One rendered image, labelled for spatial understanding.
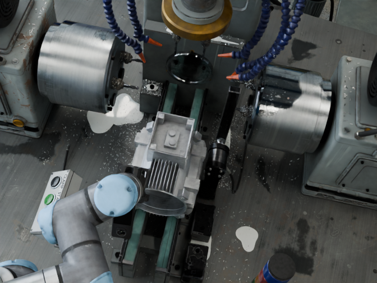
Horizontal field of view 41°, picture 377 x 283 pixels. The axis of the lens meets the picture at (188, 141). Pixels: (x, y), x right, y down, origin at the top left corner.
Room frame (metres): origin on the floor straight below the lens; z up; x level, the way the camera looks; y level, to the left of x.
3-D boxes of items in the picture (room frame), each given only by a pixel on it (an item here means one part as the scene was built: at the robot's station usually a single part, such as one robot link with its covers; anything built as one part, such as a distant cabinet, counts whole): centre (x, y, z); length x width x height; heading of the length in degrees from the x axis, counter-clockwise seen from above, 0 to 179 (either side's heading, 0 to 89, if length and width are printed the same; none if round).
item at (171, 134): (0.68, 0.05, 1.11); 0.12 x 0.11 x 0.07; 178
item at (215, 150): (0.88, -0.13, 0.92); 0.45 x 0.13 x 0.24; 178
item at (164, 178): (0.64, 0.05, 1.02); 0.20 x 0.19 x 0.19; 178
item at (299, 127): (0.90, -0.29, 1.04); 0.41 x 0.25 x 0.25; 88
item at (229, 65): (1.07, 0.04, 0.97); 0.30 x 0.11 x 0.34; 88
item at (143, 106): (0.98, 0.15, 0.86); 0.07 x 0.06 x 0.12; 88
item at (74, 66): (0.92, 0.39, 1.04); 0.37 x 0.25 x 0.25; 88
